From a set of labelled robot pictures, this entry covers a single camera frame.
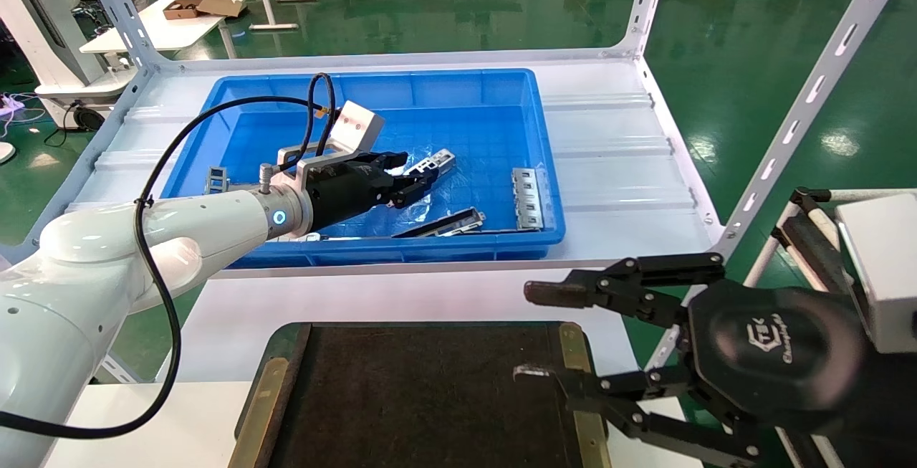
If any white metal shelf rack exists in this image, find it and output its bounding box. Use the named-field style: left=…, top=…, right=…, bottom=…
left=0, top=0, right=912, bottom=386

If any clear plastic film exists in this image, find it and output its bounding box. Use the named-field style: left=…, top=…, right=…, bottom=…
left=358, top=167, right=432, bottom=219

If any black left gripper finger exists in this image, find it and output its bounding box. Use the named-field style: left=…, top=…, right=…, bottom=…
left=356, top=151, right=410, bottom=171
left=388, top=166, right=441, bottom=209

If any white table with box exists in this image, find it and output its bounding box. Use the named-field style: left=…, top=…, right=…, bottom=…
left=79, top=0, right=258, bottom=60

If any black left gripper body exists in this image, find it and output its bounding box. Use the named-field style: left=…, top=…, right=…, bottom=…
left=307, top=156, right=394, bottom=233

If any blue plastic bin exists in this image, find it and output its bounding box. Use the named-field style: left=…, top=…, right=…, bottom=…
left=160, top=69, right=567, bottom=270

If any perforated silver metal part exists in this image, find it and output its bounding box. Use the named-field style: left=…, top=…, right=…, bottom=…
left=407, top=148, right=457, bottom=179

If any dark long metal part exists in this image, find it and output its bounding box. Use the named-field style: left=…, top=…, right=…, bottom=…
left=392, top=207, right=487, bottom=239

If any silver slotted metal part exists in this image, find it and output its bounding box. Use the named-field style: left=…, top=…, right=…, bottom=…
left=511, top=168, right=546, bottom=232

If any white and black cart frame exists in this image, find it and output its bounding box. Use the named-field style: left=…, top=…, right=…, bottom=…
left=745, top=186, right=917, bottom=468

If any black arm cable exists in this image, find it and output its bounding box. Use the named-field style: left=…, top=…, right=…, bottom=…
left=0, top=72, right=338, bottom=441

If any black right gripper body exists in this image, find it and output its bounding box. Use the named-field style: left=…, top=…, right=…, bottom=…
left=684, top=280, right=872, bottom=434

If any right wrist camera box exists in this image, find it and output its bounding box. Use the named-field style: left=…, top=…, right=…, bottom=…
left=835, top=193, right=917, bottom=355

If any brown cardboard box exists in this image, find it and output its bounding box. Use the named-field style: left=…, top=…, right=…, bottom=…
left=162, top=0, right=245, bottom=22

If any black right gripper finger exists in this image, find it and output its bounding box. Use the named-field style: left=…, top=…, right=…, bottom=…
left=523, top=252, right=726, bottom=330
left=513, top=362, right=762, bottom=468

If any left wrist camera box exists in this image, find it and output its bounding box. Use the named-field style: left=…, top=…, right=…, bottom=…
left=325, top=100, right=386, bottom=158

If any white machine base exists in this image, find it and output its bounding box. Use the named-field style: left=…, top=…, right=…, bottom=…
left=0, top=0, right=138, bottom=132

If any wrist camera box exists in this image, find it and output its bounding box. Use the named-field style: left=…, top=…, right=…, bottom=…
left=325, top=100, right=386, bottom=158
left=835, top=193, right=917, bottom=355

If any black container tray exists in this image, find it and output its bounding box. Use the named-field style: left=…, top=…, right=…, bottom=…
left=228, top=320, right=611, bottom=468

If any grey windowed metal part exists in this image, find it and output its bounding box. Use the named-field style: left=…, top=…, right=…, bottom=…
left=203, top=166, right=231, bottom=197

